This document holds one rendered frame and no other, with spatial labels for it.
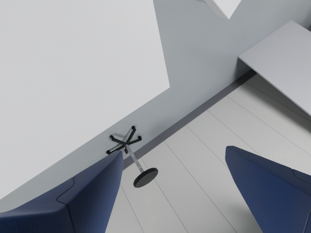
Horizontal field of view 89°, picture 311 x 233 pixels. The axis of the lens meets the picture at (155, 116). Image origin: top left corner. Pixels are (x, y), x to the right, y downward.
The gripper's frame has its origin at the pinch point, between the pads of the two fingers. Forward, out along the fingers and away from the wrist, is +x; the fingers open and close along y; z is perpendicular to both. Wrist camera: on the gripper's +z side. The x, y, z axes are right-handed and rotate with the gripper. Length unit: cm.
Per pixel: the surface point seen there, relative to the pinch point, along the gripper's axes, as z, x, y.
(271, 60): 4, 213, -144
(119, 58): 6.8, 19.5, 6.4
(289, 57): 7, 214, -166
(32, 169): -10.7, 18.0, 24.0
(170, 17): 40, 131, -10
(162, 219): -156, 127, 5
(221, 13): 14.1, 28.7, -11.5
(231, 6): 15.1, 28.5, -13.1
